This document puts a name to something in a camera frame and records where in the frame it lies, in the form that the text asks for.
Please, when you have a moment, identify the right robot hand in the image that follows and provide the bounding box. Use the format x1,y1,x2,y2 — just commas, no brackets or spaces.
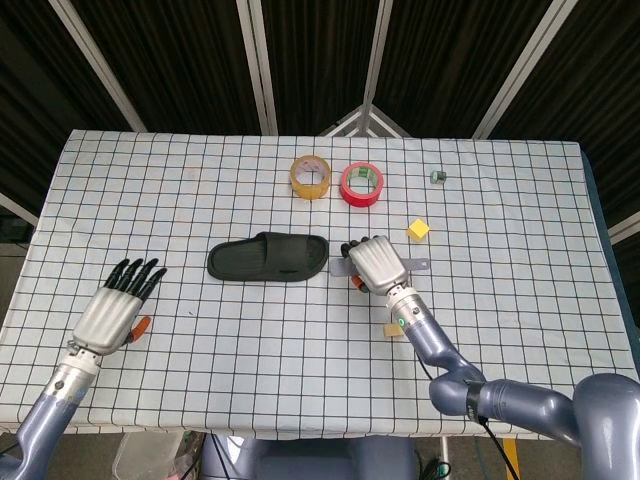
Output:
341,234,409,296

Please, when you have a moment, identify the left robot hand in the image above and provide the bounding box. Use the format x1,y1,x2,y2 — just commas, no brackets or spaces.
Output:
69,257,168,357

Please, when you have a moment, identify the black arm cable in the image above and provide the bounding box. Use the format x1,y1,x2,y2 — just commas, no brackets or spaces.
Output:
415,349,522,480

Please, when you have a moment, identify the black slipper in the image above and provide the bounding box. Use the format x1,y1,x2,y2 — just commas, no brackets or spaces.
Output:
207,231,331,284

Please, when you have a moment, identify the grey spatula tool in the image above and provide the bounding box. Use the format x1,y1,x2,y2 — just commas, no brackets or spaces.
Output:
329,256,430,277

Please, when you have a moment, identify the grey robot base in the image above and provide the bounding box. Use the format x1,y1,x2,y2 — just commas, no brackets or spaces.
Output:
199,433,419,480

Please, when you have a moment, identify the white checkered tablecloth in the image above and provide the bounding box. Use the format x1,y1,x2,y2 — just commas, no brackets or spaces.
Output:
0,129,640,442

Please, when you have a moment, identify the black box device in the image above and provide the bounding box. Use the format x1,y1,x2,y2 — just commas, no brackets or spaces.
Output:
0,214,35,245

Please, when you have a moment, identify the red tape roll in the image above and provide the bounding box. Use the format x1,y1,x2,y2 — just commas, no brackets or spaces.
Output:
339,161,385,208

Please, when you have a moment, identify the white metal frame stand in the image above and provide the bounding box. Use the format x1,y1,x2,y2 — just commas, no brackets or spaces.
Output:
318,103,412,138

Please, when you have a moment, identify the blue table undercloth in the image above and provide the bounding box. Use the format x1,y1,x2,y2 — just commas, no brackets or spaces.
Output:
579,144,640,334

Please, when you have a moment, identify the clear plastic box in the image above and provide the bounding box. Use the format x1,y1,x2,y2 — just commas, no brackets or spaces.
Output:
111,431,187,480

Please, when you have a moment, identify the yellow cube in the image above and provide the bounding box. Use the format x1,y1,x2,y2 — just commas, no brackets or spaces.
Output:
407,217,432,243

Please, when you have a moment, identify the brown tape roll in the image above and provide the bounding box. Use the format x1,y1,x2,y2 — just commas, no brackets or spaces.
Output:
289,154,332,201

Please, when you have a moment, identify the black folding screen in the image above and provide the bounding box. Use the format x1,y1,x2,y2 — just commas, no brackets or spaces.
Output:
0,0,640,246

